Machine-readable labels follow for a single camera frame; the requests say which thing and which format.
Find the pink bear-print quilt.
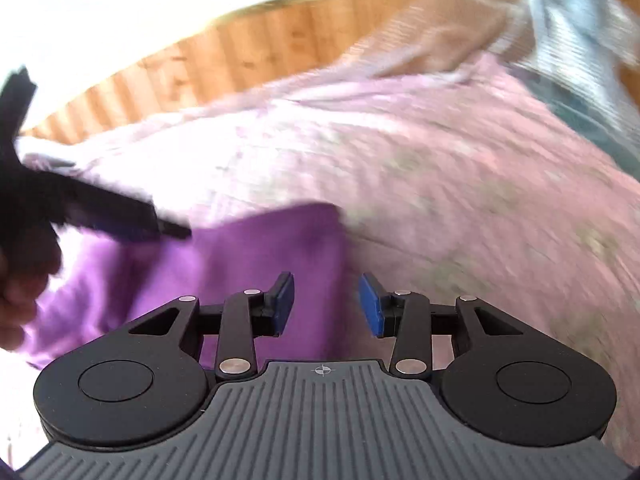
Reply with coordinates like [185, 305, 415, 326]
[0, 52, 640, 466]

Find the wooden headboard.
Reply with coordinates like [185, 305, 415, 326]
[19, 0, 532, 146]

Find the person's left hand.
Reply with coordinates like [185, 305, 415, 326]
[1, 244, 61, 351]

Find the purple garment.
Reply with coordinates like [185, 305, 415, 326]
[18, 203, 347, 368]

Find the clear bubble wrap sheet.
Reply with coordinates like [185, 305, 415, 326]
[329, 0, 639, 159]

